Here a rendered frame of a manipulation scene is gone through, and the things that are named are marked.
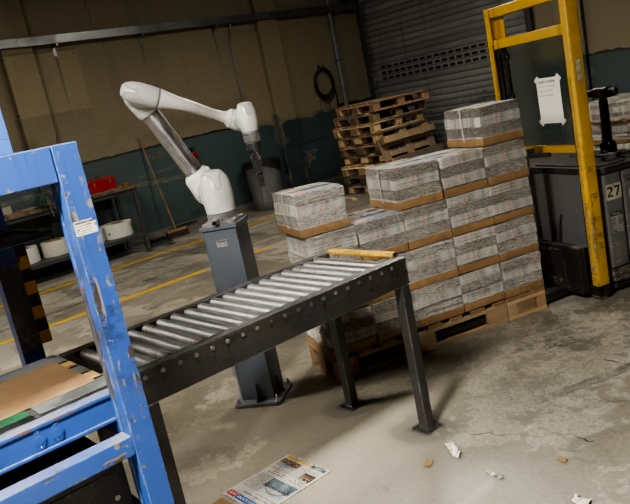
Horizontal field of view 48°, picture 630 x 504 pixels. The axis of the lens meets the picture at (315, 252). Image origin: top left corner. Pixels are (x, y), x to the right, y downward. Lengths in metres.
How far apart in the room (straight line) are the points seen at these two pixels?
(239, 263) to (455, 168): 1.35
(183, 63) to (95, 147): 1.90
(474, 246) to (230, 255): 1.45
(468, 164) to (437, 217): 0.36
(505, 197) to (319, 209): 1.19
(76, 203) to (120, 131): 8.42
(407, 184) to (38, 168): 2.41
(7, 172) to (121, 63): 8.66
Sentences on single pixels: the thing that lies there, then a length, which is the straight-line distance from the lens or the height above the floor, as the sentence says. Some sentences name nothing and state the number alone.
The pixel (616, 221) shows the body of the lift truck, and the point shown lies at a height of 0.44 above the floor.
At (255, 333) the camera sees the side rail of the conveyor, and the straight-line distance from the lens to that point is 2.59.
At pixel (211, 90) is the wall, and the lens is 11.23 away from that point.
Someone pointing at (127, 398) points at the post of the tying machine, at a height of 0.81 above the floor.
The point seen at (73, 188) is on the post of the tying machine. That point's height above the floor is 1.43.
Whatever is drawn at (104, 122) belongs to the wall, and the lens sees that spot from 10.36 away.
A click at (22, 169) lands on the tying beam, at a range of 2.00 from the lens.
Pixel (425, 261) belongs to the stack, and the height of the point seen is 0.52.
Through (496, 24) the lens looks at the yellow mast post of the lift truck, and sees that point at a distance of 5.00.
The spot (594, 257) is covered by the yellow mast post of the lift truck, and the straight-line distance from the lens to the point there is 4.57.
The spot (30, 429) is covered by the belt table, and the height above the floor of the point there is 0.79.
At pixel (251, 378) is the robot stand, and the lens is 3.90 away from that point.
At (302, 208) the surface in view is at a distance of 3.70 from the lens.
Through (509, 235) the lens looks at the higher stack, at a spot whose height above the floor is 0.51.
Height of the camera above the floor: 1.54
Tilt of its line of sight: 12 degrees down
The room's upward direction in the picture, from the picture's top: 12 degrees counter-clockwise
